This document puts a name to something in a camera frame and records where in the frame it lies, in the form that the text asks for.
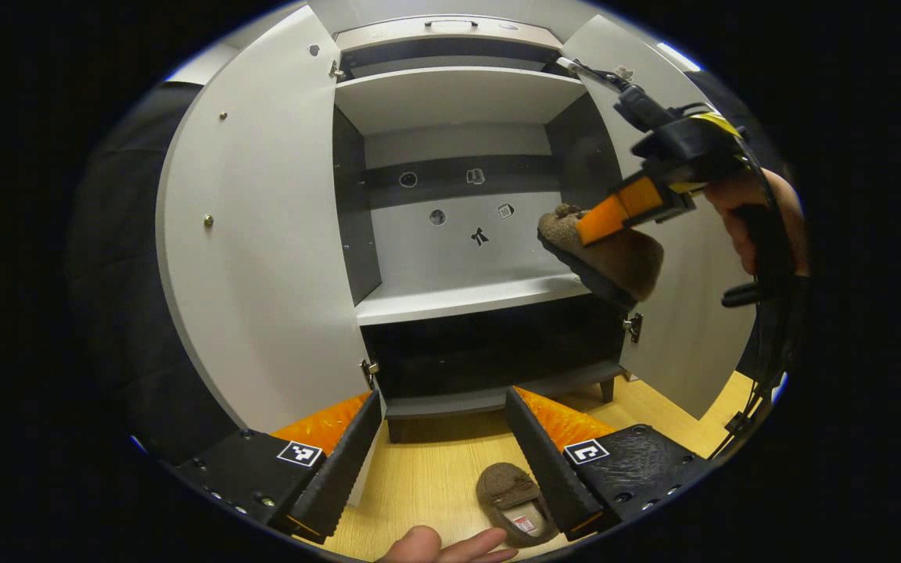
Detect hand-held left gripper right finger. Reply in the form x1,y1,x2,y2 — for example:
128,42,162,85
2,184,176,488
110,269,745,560
504,387,716,542

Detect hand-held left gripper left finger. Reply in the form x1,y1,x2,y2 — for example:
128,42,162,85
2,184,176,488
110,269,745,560
171,391,383,546

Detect brown fuzzy shoe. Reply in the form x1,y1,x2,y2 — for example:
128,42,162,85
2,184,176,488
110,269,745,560
537,203,665,311
476,462,561,548

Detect grey cabinet door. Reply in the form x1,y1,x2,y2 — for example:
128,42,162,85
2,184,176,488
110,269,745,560
155,6,381,509
560,14,756,421

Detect grey shoe cabinet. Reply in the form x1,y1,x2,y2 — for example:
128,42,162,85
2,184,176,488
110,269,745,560
331,14,639,445

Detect ceiling light panel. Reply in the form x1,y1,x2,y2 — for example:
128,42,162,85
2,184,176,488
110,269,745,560
658,41,703,73

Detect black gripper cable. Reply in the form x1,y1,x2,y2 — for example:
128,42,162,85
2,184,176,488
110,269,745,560
556,56,633,91

